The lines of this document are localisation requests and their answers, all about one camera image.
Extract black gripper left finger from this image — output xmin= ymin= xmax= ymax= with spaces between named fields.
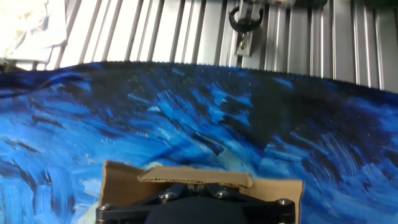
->
xmin=95 ymin=182 xmax=197 ymax=224

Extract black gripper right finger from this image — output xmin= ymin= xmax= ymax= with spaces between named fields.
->
xmin=201 ymin=182 xmax=296 ymax=224

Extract brown cardboard box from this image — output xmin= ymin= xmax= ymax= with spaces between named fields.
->
xmin=98 ymin=160 xmax=305 ymax=224

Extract Van Gogh print cloth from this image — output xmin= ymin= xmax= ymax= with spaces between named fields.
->
xmin=0 ymin=60 xmax=398 ymax=224

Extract small metal clamp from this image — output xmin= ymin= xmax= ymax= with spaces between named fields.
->
xmin=228 ymin=0 xmax=265 ymax=58

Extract white paper sheets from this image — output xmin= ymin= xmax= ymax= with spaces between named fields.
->
xmin=0 ymin=0 xmax=68 ymax=63

